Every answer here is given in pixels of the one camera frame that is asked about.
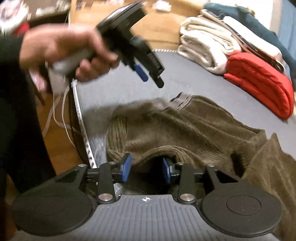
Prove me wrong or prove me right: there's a dark sleeve forearm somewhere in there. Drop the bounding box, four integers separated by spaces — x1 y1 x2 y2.
1 36 56 240

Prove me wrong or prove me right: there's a person's left hand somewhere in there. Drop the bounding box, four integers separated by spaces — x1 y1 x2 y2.
19 25 119 82

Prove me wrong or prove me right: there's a grey quilted mattress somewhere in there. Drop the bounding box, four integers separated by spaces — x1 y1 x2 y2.
71 50 295 168

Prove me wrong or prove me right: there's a white folded blanket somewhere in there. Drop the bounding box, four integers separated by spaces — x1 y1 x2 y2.
177 16 242 75

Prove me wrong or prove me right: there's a teal shark plush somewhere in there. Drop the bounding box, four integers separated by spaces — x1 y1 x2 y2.
204 3 295 91

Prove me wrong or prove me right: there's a red folded quilt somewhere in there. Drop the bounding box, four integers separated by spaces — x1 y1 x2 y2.
224 52 295 120

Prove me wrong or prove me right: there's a white cable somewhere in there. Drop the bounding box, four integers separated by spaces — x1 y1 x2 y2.
41 85 82 149

